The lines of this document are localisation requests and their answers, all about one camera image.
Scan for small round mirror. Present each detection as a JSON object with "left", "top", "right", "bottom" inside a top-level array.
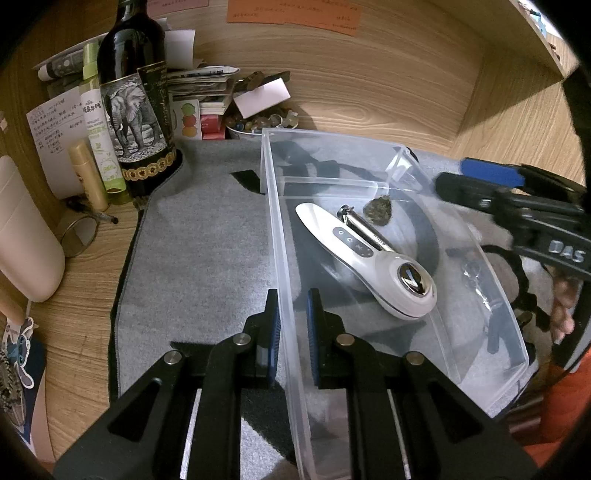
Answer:
[{"left": 59, "top": 215, "right": 99, "bottom": 258}]

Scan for dark ornate brooch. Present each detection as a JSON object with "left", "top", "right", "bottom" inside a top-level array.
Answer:
[{"left": 363, "top": 195, "right": 393, "bottom": 227}]

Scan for clear plastic storage box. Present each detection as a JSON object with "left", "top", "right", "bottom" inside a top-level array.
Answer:
[{"left": 259, "top": 128, "right": 530, "bottom": 480}]

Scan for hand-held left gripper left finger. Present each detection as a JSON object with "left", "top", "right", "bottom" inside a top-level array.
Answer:
[{"left": 53, "top": 289, "right": 281, "bottom": 480}]

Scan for dark metal clip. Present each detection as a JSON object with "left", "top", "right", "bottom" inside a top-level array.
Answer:
[{"left": 235, "top": 71, "right": 291, "bottom": 94}]

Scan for rolled printed paper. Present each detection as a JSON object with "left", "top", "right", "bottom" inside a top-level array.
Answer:
[{"left": 32, "top": 39, "right": 108, "bottom": 84}]

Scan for silver metal nail clipper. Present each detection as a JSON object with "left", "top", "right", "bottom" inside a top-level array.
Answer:
[{"left": 335, "top": 205, "right": 399, "bottom": 256}]

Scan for cream white plastic bottle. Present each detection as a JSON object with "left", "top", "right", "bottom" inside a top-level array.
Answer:
[{"left": 0, "top": 155, "right": 66, "bottom": 304}]

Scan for wooden shelf board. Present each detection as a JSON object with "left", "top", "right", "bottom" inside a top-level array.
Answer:
[{"left": 512, "top": 0, "right": 580, "bottom": 80}]

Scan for fruit sticker sheet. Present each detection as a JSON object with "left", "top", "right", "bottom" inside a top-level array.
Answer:
[{"left": 170, "top": 98, "right": 204, "bottom": 140}]

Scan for white blank card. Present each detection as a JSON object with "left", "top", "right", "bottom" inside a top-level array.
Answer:
[{"left": 232, "top": 77, "right": 292, "bottom": 119}]

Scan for dark elephant label wine bottle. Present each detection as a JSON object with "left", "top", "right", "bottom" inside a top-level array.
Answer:
[{"left": 96, "top": 0, "right": 182, "bottom": 199}]

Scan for person's right hand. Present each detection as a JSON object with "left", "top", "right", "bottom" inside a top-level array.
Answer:
[{"left": 550, "top": 270, "right": 577, "bottom": 344}]

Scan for stack of papers and booklets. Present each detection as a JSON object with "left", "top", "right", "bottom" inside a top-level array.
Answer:
[{"left": 165, "top": 64, "right": 241, "bottom": 116}]

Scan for white handheld massager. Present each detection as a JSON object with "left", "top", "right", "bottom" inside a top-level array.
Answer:
[{"left": 294, "top": 202, "right": 438, "bottom": 321}]

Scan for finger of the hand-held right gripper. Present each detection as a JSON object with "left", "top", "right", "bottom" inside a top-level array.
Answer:
[
  {"left": 460, "top": 158, "right": 583, "bottom": 199},
  {"left": 435, "top": 172, "right": 525, "bottom": 224}
]

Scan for grey felt mat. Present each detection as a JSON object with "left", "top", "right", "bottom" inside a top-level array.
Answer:
[{"left": 107, "top": 137, "right": 555, "bottom": 480}]

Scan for blue cartoon sticker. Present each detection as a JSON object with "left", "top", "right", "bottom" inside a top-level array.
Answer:
[{"left": 0, "top": 316, "right": 48, "bottom": 446}]

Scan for small red box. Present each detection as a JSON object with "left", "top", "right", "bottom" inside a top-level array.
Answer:
[{"left": 199, "top": 113, "right": 227, "bottom": 140}]

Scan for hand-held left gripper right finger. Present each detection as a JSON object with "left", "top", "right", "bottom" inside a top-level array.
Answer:
[{"left": 307, "top": 288, "right": 537, "bottom": 480}]

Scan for green spray bottle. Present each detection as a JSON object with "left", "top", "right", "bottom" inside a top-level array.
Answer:
[{"left": 78, "top": 43, "right": 133, "bottom": 206}]

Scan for pink paper note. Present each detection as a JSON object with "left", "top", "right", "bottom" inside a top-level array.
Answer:
[{"left": 146, "top": 0, "right": 208, "bottom": 16}]

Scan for person's orange clothing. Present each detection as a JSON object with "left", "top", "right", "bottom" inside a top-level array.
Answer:
[{"left": 538, "top": 348, "right": 591, "bottom": 455}]

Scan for handwritten white paper note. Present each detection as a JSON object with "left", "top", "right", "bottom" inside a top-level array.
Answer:
[{"left": 26, "top": 86, "right": 89, "bottom": 200}]

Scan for white bowl of beads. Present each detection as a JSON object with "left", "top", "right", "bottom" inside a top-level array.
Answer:
[{"left": 224, "top": 109, "right": 301, "bottom": 140}]

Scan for yellow lip balm tube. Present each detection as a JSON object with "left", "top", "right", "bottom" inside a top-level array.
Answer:
[{"left": 69, "top": 139, "right": 110, "bottom": 212}]

